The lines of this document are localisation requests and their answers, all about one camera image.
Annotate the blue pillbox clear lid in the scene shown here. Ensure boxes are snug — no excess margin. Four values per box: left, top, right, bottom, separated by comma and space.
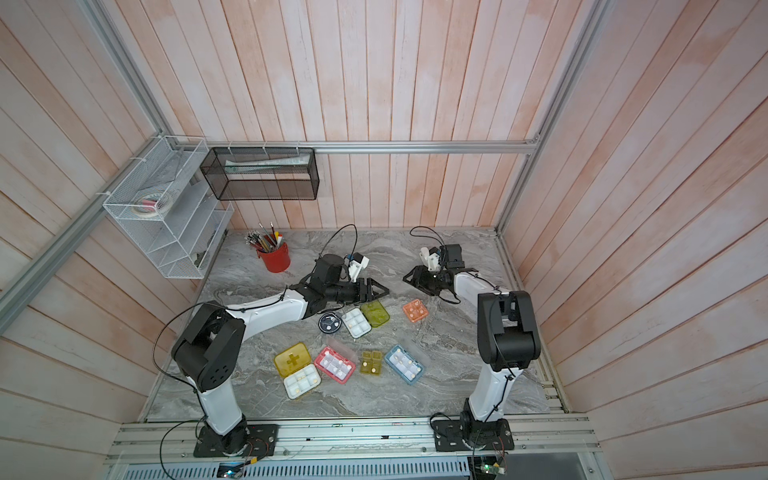
384, 345, 424, 385

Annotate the red pen cup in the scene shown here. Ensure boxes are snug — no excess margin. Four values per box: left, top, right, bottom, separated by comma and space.
257, 243, 291, 273

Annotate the aluminium front rail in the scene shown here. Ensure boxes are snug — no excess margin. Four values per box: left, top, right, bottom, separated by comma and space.
105, 414, 600, 465

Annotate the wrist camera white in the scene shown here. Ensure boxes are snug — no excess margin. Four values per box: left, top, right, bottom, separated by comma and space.
419, 247, 440, 272
348, 252, 369, 282

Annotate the pink pillbox clear lid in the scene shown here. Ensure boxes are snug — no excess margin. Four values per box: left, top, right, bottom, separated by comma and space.
313, 342, 358, 385

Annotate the round dark blue pillbox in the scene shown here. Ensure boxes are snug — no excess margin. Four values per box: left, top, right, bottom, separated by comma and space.
318, 312, 343, 334

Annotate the small yellow transparent pillbox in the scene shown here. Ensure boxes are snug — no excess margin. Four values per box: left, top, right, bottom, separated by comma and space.
360, 350, 383, 376

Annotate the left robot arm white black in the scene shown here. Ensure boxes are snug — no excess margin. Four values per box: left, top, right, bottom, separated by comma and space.
171, 253, 390, 440

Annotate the orange small pillbox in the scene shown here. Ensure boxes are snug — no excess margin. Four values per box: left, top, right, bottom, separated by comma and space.
402, 299, 429, 323

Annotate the black mesh wall basket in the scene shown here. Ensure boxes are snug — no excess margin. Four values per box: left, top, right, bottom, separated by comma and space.
201, 146, 320, 201

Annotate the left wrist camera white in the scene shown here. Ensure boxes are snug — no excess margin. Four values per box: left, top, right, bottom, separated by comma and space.
348, 252, 369, 282

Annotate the yellow lid white pillbox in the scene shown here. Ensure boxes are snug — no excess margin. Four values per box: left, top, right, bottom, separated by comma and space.
273, 342, 321, 400

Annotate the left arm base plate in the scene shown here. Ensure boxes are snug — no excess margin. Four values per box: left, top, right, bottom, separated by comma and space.
193, 422, 279, 459

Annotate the green lid white pillbox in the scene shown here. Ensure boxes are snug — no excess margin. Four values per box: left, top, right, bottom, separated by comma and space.
342, 300, 390, 339

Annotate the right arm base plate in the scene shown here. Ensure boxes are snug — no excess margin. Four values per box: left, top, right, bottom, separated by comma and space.
429, 418, 515, 452

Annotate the tape roll on shelf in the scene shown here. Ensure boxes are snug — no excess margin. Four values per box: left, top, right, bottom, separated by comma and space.
131, 192, 170, 219

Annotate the white wire shelf rack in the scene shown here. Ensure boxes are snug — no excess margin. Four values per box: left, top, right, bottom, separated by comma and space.
104, 135, 234, 280

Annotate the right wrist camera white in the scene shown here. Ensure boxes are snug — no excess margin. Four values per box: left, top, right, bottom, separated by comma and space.
419, 247, 440, 272

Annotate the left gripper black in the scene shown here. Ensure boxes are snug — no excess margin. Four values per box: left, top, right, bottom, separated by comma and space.
326, 277, 390, 306

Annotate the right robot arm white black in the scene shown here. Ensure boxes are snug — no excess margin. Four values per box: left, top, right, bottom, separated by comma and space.
403, 244, 541, 452

